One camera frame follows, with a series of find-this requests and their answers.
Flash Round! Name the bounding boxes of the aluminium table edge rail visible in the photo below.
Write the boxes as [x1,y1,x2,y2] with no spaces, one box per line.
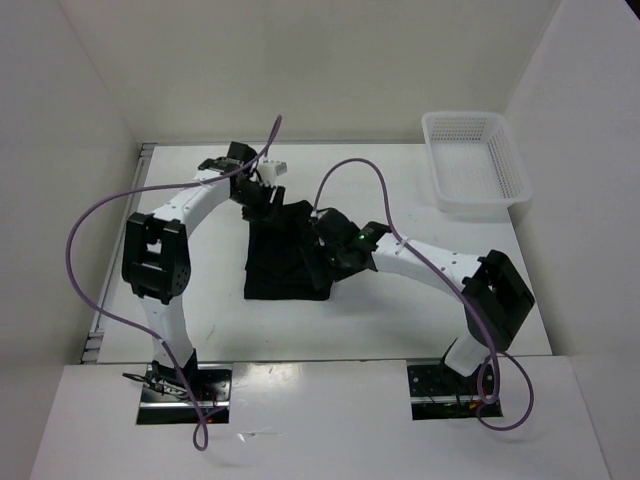
[80,143,156,365]

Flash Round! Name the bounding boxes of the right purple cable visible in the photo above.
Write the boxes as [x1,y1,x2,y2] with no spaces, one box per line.
[310,158,535,432]

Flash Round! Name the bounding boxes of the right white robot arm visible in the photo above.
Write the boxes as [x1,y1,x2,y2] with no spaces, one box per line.
[308,208,535,393]

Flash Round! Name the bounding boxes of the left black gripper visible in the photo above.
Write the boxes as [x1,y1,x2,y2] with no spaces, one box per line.
[230,180,285,232]

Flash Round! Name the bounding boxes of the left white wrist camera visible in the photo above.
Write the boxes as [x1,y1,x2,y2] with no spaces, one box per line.
[256,160,288,187]

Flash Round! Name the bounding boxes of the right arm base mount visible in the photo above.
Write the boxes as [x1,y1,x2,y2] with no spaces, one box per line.
[406,359,481,421]

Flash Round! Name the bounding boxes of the purple cable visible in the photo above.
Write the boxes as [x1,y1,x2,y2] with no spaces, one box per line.
[310,158,535,432]
[65,114,284,451]

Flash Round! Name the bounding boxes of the white plastic basket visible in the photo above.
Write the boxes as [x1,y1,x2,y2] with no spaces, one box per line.
[421,111,533,215]

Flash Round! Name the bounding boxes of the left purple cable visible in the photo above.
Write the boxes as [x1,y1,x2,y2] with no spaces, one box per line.
[65,114,284,451]

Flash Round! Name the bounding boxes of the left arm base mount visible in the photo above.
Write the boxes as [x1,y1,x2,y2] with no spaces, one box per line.
[137,363,236,426]

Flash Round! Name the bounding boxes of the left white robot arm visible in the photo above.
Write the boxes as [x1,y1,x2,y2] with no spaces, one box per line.
[122,142,287,400]

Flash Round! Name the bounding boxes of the black shorts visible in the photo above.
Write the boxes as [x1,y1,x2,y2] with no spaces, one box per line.
[243,200,331,301]

